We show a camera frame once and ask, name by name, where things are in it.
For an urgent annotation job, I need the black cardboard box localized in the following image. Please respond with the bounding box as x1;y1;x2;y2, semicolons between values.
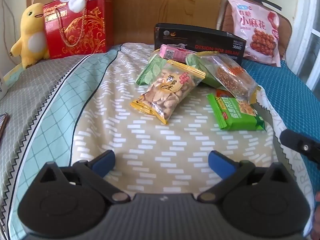
154;23;247;67

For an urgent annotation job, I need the black wall cable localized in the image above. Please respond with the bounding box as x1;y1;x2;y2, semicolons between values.
1;0;17;34

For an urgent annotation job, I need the white window frame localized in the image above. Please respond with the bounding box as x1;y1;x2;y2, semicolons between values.
291;0;320;93

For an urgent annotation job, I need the brown chair cushion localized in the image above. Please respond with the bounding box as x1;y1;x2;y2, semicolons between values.
216;0;293;61

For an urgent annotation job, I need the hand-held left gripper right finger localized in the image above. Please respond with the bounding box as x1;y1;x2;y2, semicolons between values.
197;151;292;203

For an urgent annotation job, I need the orange snack packet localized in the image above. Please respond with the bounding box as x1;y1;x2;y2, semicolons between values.
216;88;236;98

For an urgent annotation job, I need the sesame bar packet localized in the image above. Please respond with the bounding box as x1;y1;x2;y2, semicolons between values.
200;55;258;103

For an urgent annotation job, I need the blue patterned bedsheet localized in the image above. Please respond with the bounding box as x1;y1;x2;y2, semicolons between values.
240;59;320;233

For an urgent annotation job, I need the small pink snack packet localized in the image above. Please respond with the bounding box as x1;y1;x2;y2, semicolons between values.
159;44;198;63

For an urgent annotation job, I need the yellow plush chick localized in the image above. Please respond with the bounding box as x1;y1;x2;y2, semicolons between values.
10;3;50;69

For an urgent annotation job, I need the clear peanut packet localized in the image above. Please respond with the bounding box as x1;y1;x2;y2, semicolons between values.
129;60;207;125

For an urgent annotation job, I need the large pink snack bag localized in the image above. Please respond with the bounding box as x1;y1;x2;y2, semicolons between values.
228;0;282;68

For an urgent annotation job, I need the red gift box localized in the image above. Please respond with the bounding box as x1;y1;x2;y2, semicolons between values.
43;0;114;59

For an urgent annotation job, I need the green cracker packet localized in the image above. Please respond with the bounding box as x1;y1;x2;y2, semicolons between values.
207;94;266;131

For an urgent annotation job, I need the green leaf snack packet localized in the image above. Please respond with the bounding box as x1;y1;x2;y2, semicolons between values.
136;54;171;85
186;51;227;88

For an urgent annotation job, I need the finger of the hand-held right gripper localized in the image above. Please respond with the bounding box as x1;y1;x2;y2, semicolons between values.
279;129;320;166

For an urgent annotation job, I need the patterned beige teal blanket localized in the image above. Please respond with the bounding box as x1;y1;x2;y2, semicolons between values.
0;42;316;240

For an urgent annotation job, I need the wooden headboard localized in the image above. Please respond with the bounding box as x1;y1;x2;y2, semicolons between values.
26;0;227;53

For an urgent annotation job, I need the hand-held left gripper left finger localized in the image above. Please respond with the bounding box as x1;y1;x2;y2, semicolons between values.
37;150;131;204

